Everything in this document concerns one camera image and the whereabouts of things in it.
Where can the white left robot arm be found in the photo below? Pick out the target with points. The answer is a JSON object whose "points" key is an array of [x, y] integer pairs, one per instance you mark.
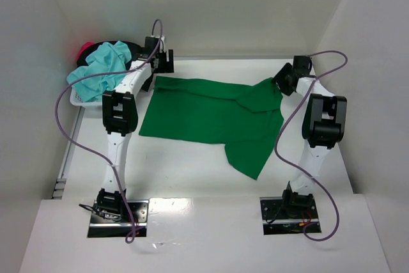
{"points": [[120, 119]]}

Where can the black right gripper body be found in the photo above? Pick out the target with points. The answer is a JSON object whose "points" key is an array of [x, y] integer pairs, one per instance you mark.
{"points": [[284, 78]]}

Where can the white plastic laundry basket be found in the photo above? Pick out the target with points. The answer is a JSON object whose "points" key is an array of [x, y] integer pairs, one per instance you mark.
{"points": [[77, 101]]}

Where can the pink red t shirt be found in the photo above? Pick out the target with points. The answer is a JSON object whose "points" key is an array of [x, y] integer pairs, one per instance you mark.
{"points": [[83, 48]]}

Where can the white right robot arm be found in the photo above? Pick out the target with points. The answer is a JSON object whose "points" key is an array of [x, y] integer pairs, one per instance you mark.
{"points": [[322, 128]]}

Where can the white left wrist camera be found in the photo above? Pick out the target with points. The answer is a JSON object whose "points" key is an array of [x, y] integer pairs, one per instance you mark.
{"points": [[162, 44]]}

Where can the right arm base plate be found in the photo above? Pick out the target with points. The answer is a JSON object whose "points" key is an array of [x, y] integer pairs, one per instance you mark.
{"points": [[279, 221]]}

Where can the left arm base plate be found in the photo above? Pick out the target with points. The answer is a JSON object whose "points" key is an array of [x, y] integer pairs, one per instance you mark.
{"points": [[103, 224]]}

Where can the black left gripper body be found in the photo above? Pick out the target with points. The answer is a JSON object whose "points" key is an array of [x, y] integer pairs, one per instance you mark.
{"points": [[167, 62]]}

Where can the light blue t shirt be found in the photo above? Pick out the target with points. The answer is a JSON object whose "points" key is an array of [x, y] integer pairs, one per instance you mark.
{"points": [[108, 57]]}

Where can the black t shirt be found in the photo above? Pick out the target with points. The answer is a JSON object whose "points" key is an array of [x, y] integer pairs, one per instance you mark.
{"points": [[132, 46]]}

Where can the green t shirt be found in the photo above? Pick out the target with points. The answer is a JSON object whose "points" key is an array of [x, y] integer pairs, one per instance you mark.
{"points": [[245, 119]]}

